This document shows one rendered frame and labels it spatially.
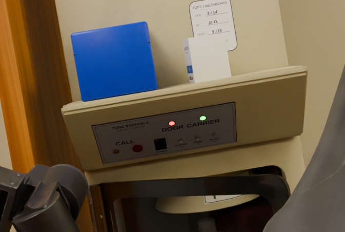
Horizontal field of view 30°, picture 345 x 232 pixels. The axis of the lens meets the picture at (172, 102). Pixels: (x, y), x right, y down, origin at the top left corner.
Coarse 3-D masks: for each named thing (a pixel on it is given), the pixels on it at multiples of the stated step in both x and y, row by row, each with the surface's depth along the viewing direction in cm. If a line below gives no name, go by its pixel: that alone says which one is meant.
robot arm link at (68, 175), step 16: (0, 176) 66; (16, 176) 67; (32, 176) 73; (48, 176) 73; (64, 176) 73; (80, 176) 75; (16, 192) 66; (80, 192) 73; (16, 208) 70; (80, 208) 72; (0, 224) 66
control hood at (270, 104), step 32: (128, 96) 82; (160, 96) 82; (192, 96) 83; (224, 96) 84; (256, 96) 85; (288, 96) 85; (256, 128) 89; (288, 128) 90; (96, 160) 90; (128, 160) 91
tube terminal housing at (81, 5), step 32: (64, 0) 93; (96, 0) 93; (128, 0) 93; (160, 0) 93; (192, 0) 93; (256, 0) 93; (64, 32) 93; (160, 32) 93; (192, 32) 93; (256, 32) 94; (160, 64) 93; (256, 64) 94; (288, 64) 94; (160, 160) 94; (192, 160) 94; (224, 160) 94; (256, 160) 94; (288, 160) 95
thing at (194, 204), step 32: (128, 192) 89; (160, 192) 86; (192, 192) 83; (224, 192) 81; (256, 192) 78; (288, 192) 76; (128, 224) 90; (160, 224) 87; (192, 224) 84; (224, 224) 81; (256, 224) 79
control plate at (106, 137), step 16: (176, 112) 85; (192, 112) 85; (208, 112) 85; (224, 112) 86; (96, 128) 85; (112, 128) 85; (128, 128) 86; (144, 128) 86; (160, 128) 87; (176, 128) 87; (192, 128) 87; (208, 128) 88; (224, 128) 88; (112, 144) 88; (128, 144) 88; (144, 144) 89; (176, 144) 90; (192, 144) 90; (208, 144) 90; (112, 160) 90
